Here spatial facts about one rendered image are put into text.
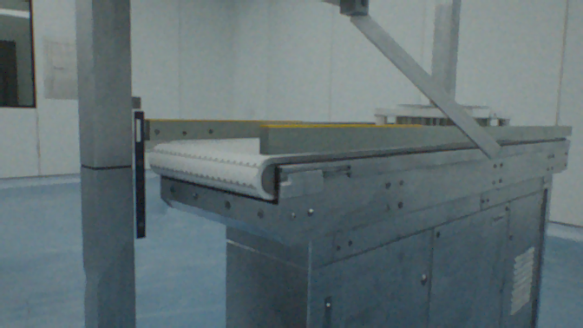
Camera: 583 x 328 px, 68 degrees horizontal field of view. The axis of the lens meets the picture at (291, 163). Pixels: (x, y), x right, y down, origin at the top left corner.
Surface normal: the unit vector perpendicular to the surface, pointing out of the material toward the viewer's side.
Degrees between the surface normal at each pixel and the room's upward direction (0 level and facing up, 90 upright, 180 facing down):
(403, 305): 90
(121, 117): 90
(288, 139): 90
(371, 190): 90
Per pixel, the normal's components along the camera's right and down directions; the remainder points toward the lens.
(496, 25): -0.76, 0.05
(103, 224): 0.71, 0.10
